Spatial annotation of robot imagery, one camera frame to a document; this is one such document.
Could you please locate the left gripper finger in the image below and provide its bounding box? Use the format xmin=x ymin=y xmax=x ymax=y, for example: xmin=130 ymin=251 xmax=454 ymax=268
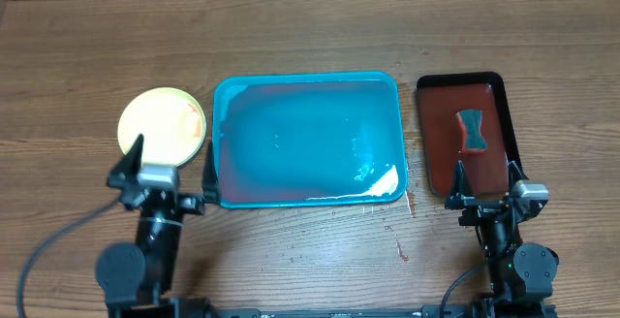
xmin=201 ymin=141 xmax=221 ymax=205
xmin=107 ymin=134 xmax=144 ymax=188

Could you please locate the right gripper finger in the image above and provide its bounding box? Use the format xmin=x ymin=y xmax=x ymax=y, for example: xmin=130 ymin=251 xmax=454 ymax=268
xmin=445 ymin=161 xmax=475 ymax=210
xmin=508 ymin=161 xmax=528 ymax=187

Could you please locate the dark sponge with red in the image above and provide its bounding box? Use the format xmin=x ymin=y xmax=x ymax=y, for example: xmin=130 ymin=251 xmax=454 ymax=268
xmin=456 ymin=109 xmax=488 ymax=154

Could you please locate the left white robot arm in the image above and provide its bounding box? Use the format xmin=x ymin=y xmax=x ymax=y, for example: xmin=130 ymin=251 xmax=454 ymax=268
xmin=15 ymin=135 xmax=221 ymax=318

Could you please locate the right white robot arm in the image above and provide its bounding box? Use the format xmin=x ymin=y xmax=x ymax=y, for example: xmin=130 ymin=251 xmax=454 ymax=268
xmin=438 ymin=162 xmax=559 ymax=317

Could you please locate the dark red black-rimmed tray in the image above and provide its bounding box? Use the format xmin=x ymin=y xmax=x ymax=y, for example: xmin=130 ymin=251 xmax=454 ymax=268
xmin=416 ymin=72 xmax=521 ymax=197

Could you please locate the teal plastic tray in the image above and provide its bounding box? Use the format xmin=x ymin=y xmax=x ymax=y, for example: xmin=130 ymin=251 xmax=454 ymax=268
xmin=212 ymin=71 xmax=409 ymax=208

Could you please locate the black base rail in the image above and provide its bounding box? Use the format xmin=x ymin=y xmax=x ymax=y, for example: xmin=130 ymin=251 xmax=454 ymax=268
xmin=108 ymin=298 xmax=558 ymax=318

